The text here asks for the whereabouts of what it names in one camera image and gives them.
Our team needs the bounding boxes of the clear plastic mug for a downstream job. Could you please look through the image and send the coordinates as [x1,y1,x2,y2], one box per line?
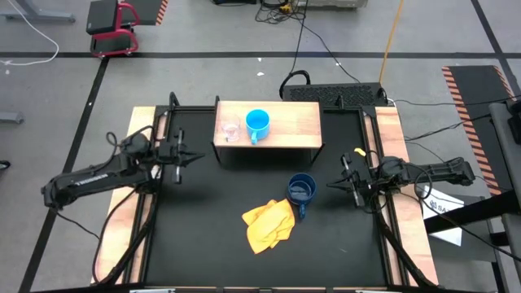
[221,113,242,142]

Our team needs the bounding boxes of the grey floor plate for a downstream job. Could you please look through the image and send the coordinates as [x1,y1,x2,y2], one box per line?
[0,112,24,125]

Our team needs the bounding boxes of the white printed paper sheet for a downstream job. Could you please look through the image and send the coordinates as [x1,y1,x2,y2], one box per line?
[421,185,465,247]

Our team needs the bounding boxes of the grey stand base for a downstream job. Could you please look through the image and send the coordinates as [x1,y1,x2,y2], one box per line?
[0,0,77,24]

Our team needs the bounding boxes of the dark blue mug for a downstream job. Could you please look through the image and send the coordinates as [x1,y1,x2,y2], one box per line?
[287,173,317,221]

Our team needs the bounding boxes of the red and black stool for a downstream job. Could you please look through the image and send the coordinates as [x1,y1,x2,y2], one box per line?
[85,0,142,58]

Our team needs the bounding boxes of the black beam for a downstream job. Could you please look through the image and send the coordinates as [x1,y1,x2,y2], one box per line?
[422,190,521,235]

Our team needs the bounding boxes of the large orange-striped black mat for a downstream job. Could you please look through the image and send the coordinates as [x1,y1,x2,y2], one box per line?
[442,64,519,196]

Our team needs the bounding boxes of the black table frame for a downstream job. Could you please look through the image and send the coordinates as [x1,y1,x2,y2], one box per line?
[144,91,394,288]

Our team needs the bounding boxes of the yellow cable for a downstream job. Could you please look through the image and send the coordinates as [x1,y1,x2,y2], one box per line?
[378,0,406,85]

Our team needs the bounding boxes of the tangled black cables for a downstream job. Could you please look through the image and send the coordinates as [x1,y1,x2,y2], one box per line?
[254,0,309,24]

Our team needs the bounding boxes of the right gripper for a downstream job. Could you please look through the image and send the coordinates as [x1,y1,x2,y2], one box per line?
[326,152,382,208]

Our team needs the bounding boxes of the wooden shelf with black legs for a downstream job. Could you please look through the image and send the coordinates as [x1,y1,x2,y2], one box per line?
[212,100,326,166]

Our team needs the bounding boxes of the light blue plastic mug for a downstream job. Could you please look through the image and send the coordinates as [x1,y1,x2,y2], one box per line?
[245,108,271,146]

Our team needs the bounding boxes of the grey floor platform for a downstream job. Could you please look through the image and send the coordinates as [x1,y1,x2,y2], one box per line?
[296,0,367,9]

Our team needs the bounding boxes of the wooden side board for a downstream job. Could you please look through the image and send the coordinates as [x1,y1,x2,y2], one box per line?
[364,106,440,286]
[91,106,168,285]

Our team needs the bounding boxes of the white cable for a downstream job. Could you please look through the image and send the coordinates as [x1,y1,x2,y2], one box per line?
[0,0,60,67]

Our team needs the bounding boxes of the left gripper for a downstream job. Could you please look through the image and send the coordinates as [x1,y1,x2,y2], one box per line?
[157,128,206,184]

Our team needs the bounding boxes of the black perforated computer case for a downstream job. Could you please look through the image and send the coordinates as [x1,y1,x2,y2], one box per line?
[282,82,388,109]

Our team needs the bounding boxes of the black cable with loop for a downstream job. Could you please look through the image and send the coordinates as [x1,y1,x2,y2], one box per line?
[278,11,311,101]

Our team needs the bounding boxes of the yellow cloth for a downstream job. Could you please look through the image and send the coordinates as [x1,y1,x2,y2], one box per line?
[242,198,296,256]

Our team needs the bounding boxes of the small orange-striped black mat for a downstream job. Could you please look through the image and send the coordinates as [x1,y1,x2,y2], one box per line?
[138,0,169,26]

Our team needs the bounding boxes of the black sleeved cable bundle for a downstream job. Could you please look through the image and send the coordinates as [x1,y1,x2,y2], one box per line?
[91,185,160,286]
[372,199,439,288]

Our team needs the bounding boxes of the grey desk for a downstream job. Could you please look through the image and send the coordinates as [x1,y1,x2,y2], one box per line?
[488,101,521,293]

